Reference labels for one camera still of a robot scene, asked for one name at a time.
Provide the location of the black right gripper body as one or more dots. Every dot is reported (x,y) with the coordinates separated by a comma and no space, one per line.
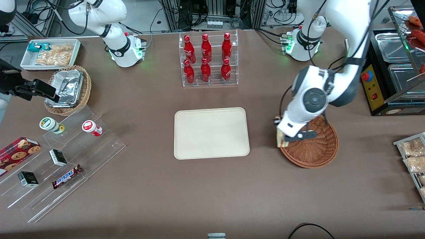
(8,82)

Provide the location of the triangular sandwich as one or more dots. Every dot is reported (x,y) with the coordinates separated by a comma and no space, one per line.
(281,139)

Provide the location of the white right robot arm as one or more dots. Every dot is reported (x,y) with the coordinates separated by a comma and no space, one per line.
(116,49)

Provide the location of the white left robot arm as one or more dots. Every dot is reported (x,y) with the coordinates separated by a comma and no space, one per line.
(345,20)

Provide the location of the brown wicker basket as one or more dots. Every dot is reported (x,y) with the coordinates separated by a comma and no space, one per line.
(315,152)

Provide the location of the white rectangular snack tray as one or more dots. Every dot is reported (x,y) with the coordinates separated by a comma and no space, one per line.
(28,63)

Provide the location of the light tan wicker basket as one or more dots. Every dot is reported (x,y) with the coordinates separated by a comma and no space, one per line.
(85,96)

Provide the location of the beige plastic tray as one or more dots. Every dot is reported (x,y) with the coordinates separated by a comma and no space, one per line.
(212,133)

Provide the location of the stacked aluminium foil containers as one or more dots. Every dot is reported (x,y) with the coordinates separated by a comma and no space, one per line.
(69,88)

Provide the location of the clear bag of crackers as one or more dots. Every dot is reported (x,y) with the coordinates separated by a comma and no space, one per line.
(53,59)
(63,48)

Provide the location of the green lidded cup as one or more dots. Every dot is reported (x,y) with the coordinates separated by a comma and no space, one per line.
(49,124)

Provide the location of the teal snack packet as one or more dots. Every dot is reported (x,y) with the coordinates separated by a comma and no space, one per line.
(37,47)

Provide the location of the red lidded cup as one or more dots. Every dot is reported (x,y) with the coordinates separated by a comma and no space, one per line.
(90,127)

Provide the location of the red plaid cookie box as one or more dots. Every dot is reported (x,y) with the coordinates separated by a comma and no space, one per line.
(18,154)

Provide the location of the small black carton box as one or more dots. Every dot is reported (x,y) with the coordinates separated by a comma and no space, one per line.
(28,179)
(58,158)

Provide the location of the red cola bottle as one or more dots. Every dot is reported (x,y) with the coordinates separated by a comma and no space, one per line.
(189,73)
(206,46)
(206,72)
(225,72)
(189,48)
(226,45)

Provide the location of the clear acrylic bottle rack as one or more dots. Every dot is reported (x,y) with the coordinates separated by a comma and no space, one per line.
(214,84)

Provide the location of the black food warmer appliance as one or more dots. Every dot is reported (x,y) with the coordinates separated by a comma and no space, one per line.
(372,89)

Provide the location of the clear acrylic stepped shelf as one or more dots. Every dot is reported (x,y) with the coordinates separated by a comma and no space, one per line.
(106,146)

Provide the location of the Snickers chocolate bar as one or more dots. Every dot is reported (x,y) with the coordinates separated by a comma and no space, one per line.
(66,177)

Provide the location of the clear bag of pastries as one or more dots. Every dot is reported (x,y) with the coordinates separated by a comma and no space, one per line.
(413,147)
(415,164)

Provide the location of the steel warmer pan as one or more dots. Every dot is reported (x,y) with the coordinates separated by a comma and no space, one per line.
(390,46)
(401,79)

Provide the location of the white power strip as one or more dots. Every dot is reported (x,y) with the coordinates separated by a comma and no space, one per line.
(214,24)

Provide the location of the small grey white object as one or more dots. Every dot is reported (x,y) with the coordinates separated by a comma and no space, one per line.
(216,236)

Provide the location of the red grilled sausage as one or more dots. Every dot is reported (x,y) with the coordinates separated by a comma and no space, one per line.
(418,34)
(415,20)

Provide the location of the aluminium frame profile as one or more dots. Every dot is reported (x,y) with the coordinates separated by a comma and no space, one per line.
(33,23)

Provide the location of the aluminium equipment frame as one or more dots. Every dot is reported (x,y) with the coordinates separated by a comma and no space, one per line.
(215,6)

